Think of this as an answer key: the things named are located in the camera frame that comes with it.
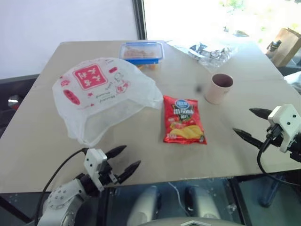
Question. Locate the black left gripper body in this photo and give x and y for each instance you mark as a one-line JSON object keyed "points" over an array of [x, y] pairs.
{"points": [[107, 175]]}

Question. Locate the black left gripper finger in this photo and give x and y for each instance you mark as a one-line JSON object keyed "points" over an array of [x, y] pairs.
{"points": [[115, 151], [129, 170]]}

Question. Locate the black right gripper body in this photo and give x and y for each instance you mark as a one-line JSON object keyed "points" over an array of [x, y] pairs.
{"points": [[274, 135]]}

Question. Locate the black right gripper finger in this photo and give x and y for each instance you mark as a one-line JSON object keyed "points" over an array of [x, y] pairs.
{"points": [[260, 113], [249, 137]]}

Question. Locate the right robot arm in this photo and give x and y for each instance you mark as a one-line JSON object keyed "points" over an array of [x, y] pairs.
{"points": [[296, 153]]}

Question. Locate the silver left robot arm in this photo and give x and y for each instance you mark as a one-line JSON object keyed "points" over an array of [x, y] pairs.
{"points": [[63, 200]]}

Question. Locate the silver left robot leg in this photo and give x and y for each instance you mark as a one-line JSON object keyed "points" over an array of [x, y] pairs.
{"points": [[143, 204]]}

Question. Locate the silver robot leg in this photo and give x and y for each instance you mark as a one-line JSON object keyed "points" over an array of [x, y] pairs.
{"points": [[203, 204], [143, 204]]}

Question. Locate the white cloth bundle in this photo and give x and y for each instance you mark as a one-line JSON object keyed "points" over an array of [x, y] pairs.
{"points": [[294, 81]]}

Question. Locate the pink cup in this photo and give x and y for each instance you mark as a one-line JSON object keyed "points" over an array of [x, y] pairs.
{"points": [[217, 93]]}

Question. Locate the white plastic bag red print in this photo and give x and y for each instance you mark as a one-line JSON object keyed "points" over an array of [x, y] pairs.
{"points": [[98, 94]]}

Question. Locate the black object on cardboard box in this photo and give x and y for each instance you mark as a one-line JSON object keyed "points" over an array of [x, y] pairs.
{"points": [[274, 47]]}

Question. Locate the red chips packet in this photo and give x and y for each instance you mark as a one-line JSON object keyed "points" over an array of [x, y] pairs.
{"points": [[183, 120]]}

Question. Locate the brown cardboard box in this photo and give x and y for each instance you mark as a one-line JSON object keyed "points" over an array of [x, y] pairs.
{"points": [[288, 47]]}

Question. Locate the clear plastic wrap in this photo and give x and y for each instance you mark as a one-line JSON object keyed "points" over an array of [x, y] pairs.
{"points": [[211, 55]]}

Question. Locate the silver robot torso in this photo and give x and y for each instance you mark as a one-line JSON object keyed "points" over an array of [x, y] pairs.
{"points": [[188, 222]]}

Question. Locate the silver right robot leg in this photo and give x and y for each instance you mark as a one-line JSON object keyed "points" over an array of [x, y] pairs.
{"points": [[203, 204]]}

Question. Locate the orange food piece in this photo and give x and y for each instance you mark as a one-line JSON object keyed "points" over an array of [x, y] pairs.
{"points": [[150, 66]]}

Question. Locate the clear food container blue lid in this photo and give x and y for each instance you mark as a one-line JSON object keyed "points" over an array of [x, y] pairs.
{"points": [[141, 53]]}

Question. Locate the dark furniture beside table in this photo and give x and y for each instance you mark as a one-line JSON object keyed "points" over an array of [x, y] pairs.
{"points": [[16, 94]]}

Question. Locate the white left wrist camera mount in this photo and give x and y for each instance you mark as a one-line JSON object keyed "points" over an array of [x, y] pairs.
{"points": [[93, 162]]}

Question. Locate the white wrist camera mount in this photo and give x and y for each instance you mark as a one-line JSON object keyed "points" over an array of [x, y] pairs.
{"points": [[285, 120], [93, 162]]}

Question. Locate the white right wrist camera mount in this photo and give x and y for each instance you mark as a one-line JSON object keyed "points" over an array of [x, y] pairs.
{"points": [[285, 120]]}

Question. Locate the dark window frame post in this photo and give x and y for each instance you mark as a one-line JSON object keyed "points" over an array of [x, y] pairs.
{"points": [[140, 18]]}

